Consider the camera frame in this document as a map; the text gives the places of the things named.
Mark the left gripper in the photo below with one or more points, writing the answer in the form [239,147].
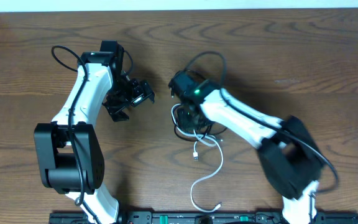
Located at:
[141,94]

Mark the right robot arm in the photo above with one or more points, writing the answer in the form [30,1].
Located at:
[290,159]

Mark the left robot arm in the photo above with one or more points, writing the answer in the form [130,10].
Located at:
[69,155]

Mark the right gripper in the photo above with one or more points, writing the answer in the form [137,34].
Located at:
[184,124]

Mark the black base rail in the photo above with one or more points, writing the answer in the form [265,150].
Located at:
[220,218]

